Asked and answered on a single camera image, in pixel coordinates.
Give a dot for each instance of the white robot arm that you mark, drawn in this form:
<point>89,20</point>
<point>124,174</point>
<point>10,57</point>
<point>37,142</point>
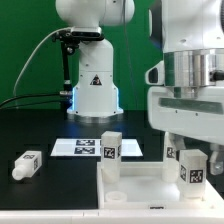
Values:
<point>186,86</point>

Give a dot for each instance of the white square table top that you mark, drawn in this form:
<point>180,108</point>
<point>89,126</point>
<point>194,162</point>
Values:
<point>140,186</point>

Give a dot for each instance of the white sheet with tags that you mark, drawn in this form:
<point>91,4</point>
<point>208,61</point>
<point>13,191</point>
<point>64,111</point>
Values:
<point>91,147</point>

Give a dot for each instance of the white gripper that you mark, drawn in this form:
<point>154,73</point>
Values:
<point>201,118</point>

